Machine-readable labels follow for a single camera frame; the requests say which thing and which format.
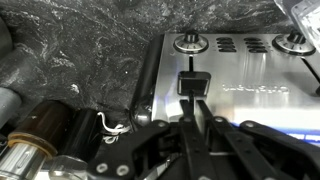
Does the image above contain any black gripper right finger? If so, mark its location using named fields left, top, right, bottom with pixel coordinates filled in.
left=197, top=100, right=277, bottom=180

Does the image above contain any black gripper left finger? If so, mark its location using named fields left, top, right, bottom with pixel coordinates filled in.
left=179, top=92, right=217, bottom=180

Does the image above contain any black and steel toaster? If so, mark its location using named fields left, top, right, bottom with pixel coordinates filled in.
left=133, top=33, right=320, bottom=143

